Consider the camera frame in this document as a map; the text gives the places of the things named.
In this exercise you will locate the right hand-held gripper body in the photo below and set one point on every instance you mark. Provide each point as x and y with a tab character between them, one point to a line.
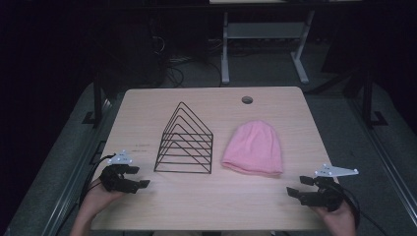
327	196

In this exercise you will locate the white metal desk frame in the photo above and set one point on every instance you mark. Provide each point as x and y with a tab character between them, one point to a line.
262	31

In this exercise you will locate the pink knit beanie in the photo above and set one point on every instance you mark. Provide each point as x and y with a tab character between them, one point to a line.
254	147

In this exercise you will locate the person's right hand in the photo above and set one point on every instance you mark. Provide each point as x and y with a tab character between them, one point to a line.
341	223

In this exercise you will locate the person's left hand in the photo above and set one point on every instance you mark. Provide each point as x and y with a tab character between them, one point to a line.
95	200

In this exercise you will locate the round table grommet hole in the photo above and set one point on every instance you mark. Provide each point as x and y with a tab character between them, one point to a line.
247	100

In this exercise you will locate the black metal stand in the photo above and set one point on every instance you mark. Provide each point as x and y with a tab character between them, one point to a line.
368	98
97	98

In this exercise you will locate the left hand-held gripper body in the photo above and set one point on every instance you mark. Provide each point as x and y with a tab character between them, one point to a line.
114	178

